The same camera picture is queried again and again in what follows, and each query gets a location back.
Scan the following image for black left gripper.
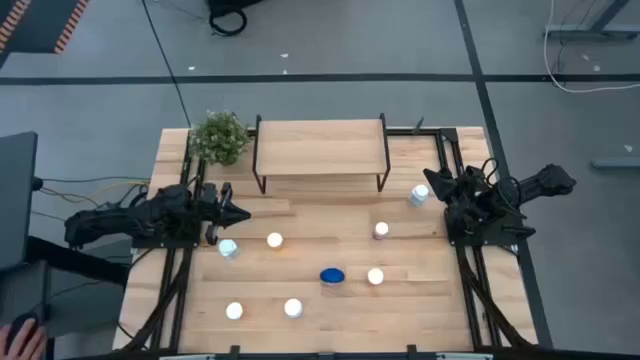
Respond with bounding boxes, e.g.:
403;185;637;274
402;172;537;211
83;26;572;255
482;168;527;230
198;182;252;246

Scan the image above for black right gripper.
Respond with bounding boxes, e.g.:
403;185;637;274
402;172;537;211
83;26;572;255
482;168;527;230
423;167;484;206

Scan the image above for slim white medicine bottle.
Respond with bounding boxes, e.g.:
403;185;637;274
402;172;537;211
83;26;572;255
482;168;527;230
408;183;431;208

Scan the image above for white bottle blue label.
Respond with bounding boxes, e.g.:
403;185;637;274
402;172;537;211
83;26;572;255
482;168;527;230
218;238;240;260

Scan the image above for large white medicine bottle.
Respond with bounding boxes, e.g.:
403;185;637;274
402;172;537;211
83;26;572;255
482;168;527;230
283;297;305;320

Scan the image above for clear jar blue lid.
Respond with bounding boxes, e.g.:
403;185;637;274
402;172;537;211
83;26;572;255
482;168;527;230
319;267;347;288

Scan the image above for potted green plant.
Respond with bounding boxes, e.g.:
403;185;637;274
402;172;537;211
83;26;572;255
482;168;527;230
188;109;252;168

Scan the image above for grey floor foot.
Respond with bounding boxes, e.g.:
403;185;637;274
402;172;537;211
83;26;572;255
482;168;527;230
591;157;640;170

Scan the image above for grey monitor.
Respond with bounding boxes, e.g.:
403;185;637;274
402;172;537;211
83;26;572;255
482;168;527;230
0;131;39;271

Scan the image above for dark grey office desk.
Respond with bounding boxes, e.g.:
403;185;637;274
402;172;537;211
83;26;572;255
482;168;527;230
0;234;132;360

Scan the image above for black computer mouse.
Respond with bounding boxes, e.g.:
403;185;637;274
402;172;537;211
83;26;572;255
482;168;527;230
4;312;41;346

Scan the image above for person's hand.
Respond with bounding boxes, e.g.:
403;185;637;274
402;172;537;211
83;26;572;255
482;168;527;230
0;319;49;360

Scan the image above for black mat orange striped edges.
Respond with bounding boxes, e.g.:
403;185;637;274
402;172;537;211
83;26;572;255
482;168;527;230
0;0;91;55

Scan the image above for black metal table frame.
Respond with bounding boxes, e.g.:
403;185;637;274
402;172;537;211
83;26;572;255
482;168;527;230
113;125;541;360

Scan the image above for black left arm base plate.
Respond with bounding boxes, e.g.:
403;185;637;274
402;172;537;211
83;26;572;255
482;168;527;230
130;234;201;250

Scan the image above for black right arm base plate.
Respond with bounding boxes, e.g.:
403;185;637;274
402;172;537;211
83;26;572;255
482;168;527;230
446;208;537;247

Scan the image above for wooden shelf black metal frame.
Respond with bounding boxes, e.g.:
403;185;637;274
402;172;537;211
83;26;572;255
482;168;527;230
251;113;393;195

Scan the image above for thin cable bundle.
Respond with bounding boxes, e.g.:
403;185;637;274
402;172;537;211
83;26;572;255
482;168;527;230
38;174;151;207

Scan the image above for white floor cable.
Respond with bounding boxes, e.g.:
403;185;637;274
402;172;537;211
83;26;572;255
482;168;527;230
542;0;640;95

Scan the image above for black floor cable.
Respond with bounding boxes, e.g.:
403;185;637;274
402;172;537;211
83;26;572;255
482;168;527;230
140;0;193;127

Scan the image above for black cable coil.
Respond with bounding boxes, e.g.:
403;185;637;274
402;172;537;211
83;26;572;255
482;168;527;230
207;0;261;38

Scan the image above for grey desk leg frame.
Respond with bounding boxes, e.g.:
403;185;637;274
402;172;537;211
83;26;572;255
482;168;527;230
544;0;640;40

